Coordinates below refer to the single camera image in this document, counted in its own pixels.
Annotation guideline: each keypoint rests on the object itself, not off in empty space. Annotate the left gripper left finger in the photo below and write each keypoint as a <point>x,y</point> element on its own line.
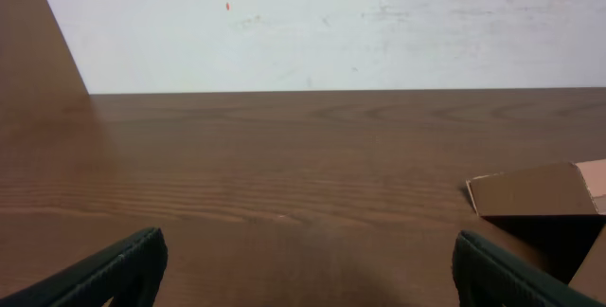
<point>127,273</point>

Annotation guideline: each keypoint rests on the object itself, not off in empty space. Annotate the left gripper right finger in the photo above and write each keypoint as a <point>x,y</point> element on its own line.
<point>486,275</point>

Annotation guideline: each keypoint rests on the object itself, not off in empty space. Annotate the open cardboard box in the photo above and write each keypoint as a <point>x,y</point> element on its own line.
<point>555,218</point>

